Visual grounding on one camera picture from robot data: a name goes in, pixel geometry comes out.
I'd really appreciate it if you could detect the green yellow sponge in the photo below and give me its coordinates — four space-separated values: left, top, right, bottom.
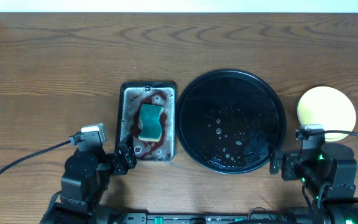
138 104 163 142

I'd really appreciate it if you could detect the yellow plate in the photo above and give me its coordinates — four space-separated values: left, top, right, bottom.
296 86 357 131

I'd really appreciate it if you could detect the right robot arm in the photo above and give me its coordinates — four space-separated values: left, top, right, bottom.
270 141 358 224

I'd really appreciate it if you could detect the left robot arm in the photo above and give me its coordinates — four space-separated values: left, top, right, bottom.
40 131 137 224

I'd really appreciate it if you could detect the rectangular metal soapy tray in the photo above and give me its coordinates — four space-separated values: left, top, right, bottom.
116 82 176 161

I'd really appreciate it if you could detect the round black tray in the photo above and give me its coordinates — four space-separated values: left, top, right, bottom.
175 69 287 174

